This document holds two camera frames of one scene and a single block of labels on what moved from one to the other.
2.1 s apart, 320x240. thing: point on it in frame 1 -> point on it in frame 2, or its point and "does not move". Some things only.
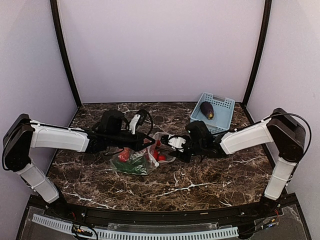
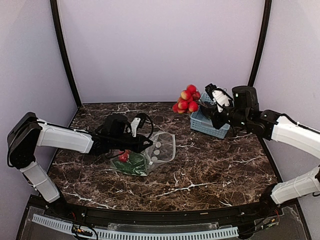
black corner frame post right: (267, 15) does not move
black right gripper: (186, 158) -> (211, 109)
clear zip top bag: (142, 162) does not move
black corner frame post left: (54, 7) does not move
